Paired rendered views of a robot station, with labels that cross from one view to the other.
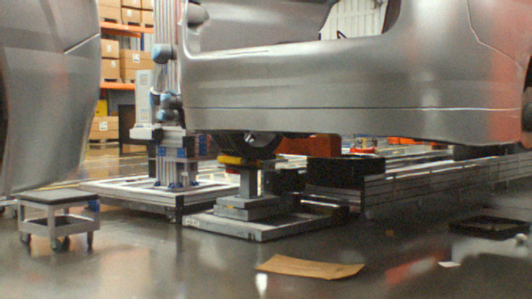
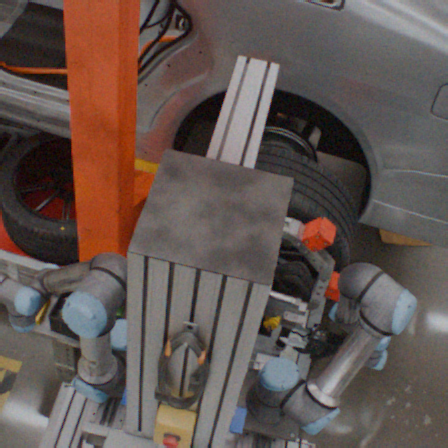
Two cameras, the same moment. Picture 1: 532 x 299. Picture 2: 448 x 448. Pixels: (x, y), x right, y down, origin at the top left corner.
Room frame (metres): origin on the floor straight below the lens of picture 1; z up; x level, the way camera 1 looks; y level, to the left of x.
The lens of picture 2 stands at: (5.65, 1.42, 3.06)
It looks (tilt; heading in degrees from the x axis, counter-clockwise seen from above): 52 degrees down; 234
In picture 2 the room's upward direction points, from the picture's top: 11 degrees clockwise
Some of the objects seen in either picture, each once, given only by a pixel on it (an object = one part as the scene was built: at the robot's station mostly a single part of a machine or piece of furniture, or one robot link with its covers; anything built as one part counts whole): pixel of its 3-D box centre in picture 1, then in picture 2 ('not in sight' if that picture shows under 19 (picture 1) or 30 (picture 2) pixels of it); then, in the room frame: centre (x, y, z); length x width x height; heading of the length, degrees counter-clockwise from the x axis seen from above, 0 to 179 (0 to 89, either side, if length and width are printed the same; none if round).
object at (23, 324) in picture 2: not in sight; (25, 310); (5.46, 0.23, 1.12); 0.11 x 0.08 x 0.11; 36
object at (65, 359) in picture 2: (267, 186); (68, 348); (5.27, -0.07, 0.21); 0.10 x 0.10 x 0.42; 47
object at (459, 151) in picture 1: (483, 151); not in sight; (7.00, -2.59, 0.39); 0.66 x 0.66 x 0.24
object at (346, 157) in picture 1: (345, 169); (71, 193); (5.00, -0.72, 0.39); 0.66 x 0.66 x 0.24
